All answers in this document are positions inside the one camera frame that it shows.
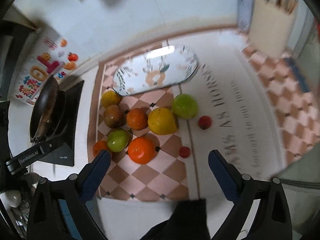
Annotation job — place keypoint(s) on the black induction cooktop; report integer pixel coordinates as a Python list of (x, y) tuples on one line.
[(67, 125)]

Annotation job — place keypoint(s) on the colourful wall sticker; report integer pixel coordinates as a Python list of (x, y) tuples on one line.
[(51, 55)]

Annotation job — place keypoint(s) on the green apple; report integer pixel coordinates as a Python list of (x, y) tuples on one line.
[(117, 140), (185, 107)]

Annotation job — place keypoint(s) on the grey spray can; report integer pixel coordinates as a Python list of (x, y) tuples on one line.
[(245, 12)]

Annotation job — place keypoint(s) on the small red cherry tomato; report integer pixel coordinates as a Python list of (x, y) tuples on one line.
[(184, 152)]

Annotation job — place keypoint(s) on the yellow-green citrus fruit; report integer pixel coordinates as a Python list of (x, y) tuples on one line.
[(110, 98)]

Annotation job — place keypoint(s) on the small orange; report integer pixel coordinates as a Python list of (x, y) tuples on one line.
[(98, 147)]

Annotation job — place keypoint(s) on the large yellow lemon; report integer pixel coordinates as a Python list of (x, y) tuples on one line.
[(162, 121)]

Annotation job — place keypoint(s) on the oval floral ceramic plate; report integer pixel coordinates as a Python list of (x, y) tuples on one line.
[(155, 69)]

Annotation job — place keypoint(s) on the large orange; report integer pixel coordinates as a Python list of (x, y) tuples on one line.
[(142, 150)]

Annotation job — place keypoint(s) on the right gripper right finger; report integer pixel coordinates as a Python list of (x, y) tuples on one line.
[(227, 176)]

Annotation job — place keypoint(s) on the checkered table mat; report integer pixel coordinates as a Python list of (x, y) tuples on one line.
[(250, 109)]

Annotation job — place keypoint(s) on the black frying pan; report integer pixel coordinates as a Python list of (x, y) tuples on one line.
[(47, 111)]

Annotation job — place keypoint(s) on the dark orange tangerine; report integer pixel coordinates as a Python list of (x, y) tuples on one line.
[(137, 119)]

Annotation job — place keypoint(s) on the cream utensil holder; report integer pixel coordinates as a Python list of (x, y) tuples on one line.
[(270, 28)]

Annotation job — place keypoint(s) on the brownish red-green apple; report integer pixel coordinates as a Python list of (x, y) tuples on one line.
[(114, 117)]

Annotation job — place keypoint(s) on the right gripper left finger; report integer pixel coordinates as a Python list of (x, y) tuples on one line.
[(92, 175)]

